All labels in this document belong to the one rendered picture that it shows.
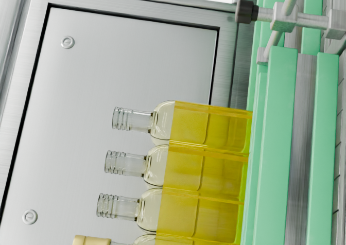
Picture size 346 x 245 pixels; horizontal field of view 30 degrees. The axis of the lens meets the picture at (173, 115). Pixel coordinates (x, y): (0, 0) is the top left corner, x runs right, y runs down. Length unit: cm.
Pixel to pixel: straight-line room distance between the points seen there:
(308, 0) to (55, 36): 40
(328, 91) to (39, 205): 45
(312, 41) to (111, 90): 32
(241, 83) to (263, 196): 40
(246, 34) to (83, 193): 38
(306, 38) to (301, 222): 28
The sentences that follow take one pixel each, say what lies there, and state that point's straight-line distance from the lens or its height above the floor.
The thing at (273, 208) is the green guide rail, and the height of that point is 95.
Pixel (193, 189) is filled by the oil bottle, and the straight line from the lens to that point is 80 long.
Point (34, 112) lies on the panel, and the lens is 100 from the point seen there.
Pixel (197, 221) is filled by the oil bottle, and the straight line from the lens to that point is 79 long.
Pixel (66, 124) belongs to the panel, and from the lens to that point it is 99.
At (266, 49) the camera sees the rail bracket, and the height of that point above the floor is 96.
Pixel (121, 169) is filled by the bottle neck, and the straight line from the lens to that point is 82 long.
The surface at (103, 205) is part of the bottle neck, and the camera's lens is 80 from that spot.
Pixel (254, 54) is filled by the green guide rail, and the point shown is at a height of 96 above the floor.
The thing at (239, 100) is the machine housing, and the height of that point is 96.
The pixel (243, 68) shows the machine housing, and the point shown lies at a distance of 107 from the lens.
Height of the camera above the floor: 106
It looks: level
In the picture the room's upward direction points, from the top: 82 degrees counter-clockwise
